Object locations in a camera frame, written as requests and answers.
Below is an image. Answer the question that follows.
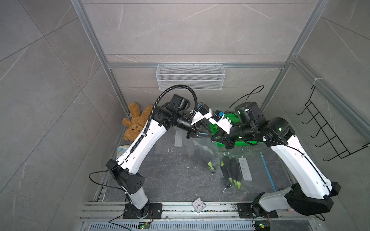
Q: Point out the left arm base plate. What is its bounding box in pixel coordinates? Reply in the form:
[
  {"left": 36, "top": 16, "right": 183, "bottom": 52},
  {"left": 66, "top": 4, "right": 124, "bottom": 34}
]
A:
[{"left": 122, "top": 203, "right": 163, "bottom": 219}]

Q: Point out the colourful tissue pack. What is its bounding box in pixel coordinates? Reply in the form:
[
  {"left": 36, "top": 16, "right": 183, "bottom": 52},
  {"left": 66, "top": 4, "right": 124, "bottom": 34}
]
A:
[{"left": 116, "top": 145, "right": 130, "bottom": 159}]

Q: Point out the small white clock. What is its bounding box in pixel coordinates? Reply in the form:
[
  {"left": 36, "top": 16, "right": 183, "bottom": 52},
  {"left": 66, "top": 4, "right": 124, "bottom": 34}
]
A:
[{"left": 192, "top": 197, "right": 206, "bottom": 214}]

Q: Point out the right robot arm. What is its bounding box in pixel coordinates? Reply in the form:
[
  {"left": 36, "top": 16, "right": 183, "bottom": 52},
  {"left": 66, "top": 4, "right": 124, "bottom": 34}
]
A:
[{"left": 209, "top": 101, "right": 341, "bottom": 217}]

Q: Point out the clear zip-top bag blue zipper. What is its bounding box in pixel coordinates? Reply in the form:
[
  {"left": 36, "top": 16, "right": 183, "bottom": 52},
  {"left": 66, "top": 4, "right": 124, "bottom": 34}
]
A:
[{"left": 213, "top": 146, "right": 273, "bottom": 202}]

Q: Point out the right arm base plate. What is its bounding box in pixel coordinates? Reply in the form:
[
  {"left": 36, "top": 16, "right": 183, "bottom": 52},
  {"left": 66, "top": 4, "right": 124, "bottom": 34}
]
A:
[{"left": 236, "top": 203, "right": 278, "bottom": 218}]

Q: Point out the bagged eggplant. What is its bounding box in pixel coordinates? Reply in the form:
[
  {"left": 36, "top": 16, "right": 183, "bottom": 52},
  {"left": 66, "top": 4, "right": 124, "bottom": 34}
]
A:
[
  {"left": 220, "top": 161, "right": 229, "bottom": 186},
  {"left": 222, "top": 156, "right": 233, "bottom": 183}
]

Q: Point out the green plastic basket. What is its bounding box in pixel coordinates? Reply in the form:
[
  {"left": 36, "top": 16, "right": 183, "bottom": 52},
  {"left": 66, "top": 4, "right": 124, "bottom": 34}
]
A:
[{"left": 209, "top": 113, "right": 261, "bottom": 147}]

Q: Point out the white wire wall basket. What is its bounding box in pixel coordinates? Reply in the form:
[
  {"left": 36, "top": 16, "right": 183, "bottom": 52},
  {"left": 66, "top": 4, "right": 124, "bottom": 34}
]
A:
[{"left": 156, "top": 64, "right": 225, "bottom": 90}]

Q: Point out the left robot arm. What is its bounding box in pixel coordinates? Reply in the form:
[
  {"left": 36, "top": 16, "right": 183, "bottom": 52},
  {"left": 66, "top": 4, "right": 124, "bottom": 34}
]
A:
[{"left": 107, "top": 84, "right": 212, "bottom": 218}]

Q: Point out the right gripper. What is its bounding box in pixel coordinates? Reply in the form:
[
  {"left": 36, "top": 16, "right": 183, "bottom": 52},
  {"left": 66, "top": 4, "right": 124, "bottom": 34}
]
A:
[{"left": 210, "top": 121, "right": 254, "bottom": 149}]

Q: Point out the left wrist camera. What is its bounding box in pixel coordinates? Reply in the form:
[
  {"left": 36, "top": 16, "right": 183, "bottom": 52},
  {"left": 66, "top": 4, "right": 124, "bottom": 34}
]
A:
[{"left": 189, "top": 104, "right": 213, "bottom": 125}]

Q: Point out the black wall hook rack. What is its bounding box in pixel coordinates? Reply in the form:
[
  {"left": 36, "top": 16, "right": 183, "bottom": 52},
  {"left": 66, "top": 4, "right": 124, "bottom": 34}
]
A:
[{"left": 296, "top": 86, "right": 370, "bottom": 162}]

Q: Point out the brown teddy bear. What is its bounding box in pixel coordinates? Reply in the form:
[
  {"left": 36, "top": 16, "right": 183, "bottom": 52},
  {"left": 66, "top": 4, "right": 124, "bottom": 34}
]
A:
[{"left": 122, "top": 102, "right": 153, "bottom": 141}]

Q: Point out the dark eggplant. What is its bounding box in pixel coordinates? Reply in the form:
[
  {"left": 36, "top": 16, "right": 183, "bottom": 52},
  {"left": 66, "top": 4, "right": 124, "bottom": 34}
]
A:
[{"left": 230, "top": 158, "right": 242, "bottom": 189}]

